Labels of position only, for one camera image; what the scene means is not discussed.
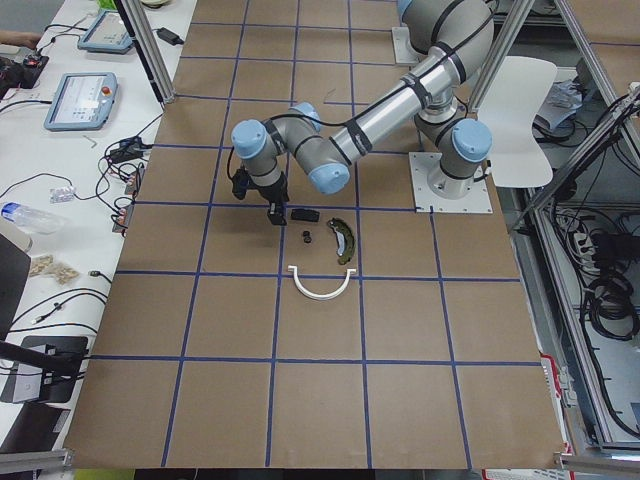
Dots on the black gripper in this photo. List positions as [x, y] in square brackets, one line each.
[272, 192]

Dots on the plastic water bottle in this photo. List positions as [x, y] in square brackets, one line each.
[30, 219]

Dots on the white chair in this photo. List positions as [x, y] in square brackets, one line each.
[508, 109]

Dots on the white curved plastic part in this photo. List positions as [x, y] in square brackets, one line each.
[322, 289]

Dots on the olive brake shoe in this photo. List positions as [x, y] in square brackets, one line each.
[345, 239]

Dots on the far teach pendant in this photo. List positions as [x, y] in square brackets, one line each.
[107, 34]

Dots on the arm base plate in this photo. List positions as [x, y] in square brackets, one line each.
[435, 192]
[404, 53]

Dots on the black brake pad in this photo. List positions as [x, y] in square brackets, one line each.
[305, 215]

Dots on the near teach pendant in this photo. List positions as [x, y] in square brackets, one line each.
[82, 102]

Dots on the teach pendant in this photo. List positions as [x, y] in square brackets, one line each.
[107, 34]
[82, 102]

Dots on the aluminium frame post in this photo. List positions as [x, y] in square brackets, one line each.
[140, 31]

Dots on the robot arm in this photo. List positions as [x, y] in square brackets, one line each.
[455, 38]

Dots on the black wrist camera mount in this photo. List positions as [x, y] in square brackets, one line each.
[241, 183]

